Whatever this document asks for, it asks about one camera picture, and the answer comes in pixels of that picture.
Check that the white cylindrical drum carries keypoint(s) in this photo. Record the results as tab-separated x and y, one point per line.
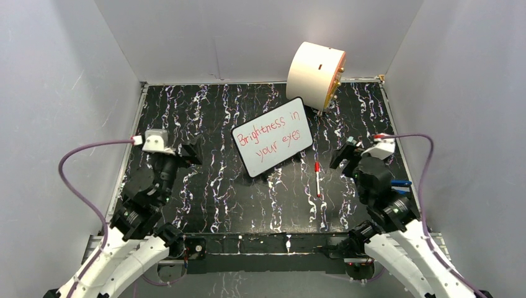
315	74

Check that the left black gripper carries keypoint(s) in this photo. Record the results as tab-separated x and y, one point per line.
193	149

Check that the light blue whiteboard eraser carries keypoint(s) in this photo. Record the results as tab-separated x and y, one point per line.
354	142

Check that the red capped whiteboard marker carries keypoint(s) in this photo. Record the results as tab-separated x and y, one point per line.
317	172

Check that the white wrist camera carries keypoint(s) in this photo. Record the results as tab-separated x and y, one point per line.
156	142
384	145

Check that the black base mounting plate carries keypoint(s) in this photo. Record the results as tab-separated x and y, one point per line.
328	253

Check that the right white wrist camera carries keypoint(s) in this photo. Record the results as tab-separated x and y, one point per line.
384	145

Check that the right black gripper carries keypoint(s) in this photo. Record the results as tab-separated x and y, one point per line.
350	152

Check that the white whiteboard black frame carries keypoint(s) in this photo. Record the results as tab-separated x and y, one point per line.
273	137

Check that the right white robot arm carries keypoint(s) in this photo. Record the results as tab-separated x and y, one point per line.
396	235

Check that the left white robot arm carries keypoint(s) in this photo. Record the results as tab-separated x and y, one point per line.
132	242

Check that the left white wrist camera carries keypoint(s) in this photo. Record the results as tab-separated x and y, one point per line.
156	142

